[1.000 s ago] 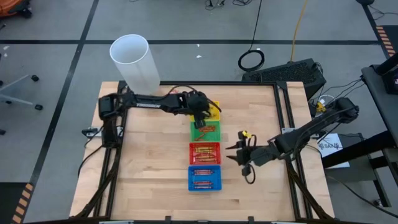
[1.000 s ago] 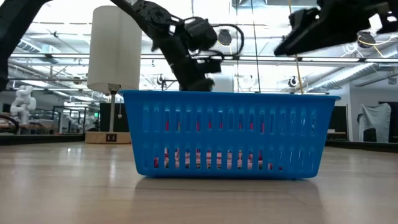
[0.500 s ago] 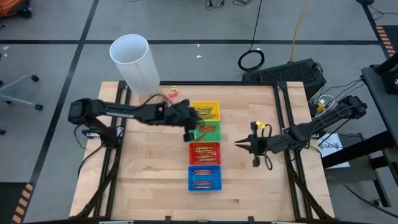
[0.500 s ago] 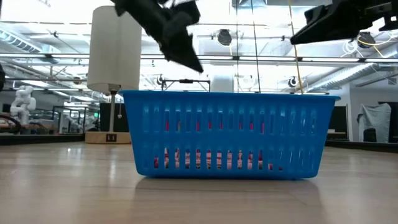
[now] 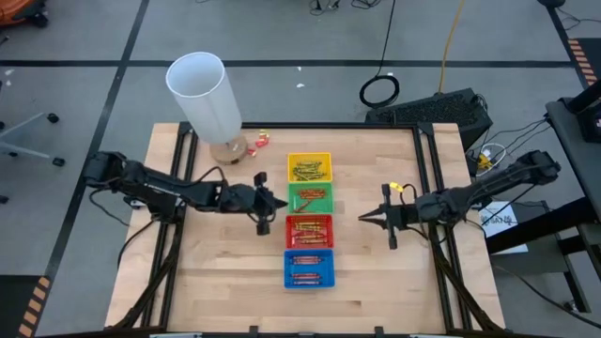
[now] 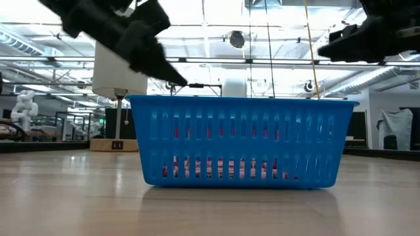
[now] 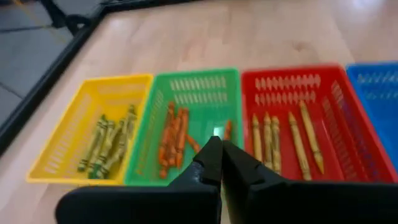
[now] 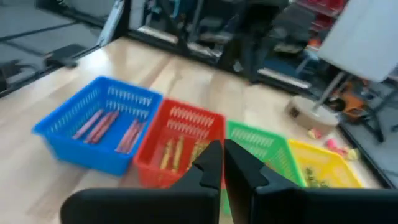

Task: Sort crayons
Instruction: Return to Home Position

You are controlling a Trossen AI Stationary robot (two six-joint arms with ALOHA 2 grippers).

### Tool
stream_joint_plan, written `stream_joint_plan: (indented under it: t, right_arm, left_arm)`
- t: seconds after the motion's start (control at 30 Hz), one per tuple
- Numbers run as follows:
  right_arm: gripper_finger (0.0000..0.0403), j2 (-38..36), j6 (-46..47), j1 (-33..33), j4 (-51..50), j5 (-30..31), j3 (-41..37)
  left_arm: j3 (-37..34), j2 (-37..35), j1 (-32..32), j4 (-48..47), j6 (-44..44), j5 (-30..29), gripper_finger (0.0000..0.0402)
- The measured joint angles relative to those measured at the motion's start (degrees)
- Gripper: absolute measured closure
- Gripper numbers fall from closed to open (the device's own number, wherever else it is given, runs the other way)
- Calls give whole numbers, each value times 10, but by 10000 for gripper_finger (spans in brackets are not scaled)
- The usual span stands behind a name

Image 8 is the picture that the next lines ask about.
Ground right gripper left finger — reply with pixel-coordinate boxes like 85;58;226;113
169;139;223;192

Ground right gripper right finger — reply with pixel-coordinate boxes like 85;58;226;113
223;139;300;224

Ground red crayon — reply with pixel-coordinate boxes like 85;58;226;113
91;110;121;145

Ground pink crayons near lamp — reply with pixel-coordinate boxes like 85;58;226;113
323;139;349;156

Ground green plastic basket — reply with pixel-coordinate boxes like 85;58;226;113
221;119;308;215

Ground small yellow scrap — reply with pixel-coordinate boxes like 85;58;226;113
307;128;323;141
346;147;361;161

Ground yellow plastic basket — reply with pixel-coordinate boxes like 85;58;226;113
287;138;365;189

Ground blue plastic basket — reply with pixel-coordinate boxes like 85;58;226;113
32;76;164;177

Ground orange bag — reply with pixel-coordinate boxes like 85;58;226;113
334;82;370;121

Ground white shade table lamp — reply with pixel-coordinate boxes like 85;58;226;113
285;0;398;135

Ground silver aluminium frame post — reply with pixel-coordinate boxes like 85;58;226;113
96;0;125;47

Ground black rail clamp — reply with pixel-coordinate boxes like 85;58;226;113
43;43;87;68

